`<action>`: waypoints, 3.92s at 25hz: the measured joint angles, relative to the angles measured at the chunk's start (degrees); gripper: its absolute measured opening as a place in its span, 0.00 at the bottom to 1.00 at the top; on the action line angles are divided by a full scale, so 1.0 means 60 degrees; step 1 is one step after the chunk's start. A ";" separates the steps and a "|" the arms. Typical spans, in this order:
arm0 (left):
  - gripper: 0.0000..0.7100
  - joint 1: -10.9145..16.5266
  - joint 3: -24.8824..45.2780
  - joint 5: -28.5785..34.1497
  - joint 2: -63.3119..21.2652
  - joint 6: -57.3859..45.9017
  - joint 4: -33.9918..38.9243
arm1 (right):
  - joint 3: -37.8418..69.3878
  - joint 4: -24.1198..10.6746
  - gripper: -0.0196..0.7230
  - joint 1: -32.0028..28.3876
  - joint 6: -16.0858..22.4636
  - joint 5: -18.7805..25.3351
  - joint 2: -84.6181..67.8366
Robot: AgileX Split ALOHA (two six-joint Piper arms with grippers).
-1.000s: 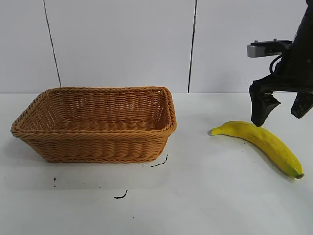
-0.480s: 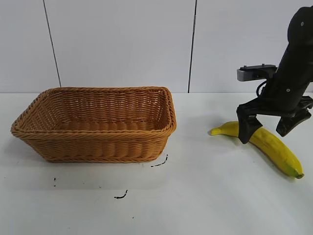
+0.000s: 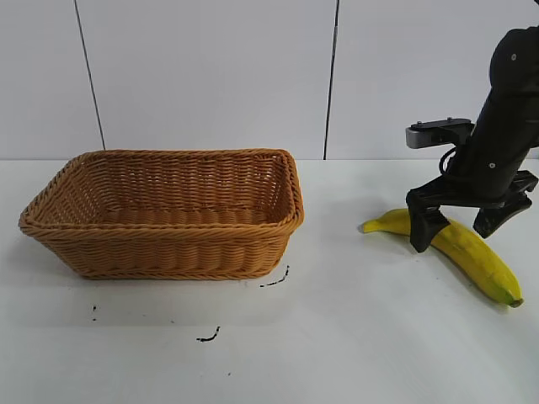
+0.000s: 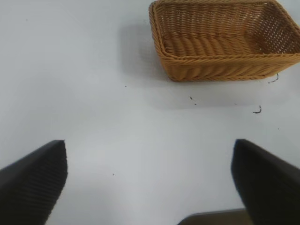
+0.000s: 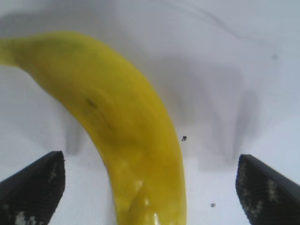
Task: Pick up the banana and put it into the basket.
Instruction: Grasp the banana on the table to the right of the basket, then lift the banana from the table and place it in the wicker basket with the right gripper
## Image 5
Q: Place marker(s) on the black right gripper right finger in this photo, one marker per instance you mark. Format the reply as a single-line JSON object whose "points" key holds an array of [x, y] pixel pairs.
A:
{"points": [[272, 194]]}

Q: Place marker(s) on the yellow banana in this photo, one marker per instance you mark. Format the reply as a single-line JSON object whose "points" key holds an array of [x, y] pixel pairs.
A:
{"points": [[112, 110]]}

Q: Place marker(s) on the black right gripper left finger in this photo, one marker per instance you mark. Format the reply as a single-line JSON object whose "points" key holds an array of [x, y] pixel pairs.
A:
{"points": [[28, 194]]}

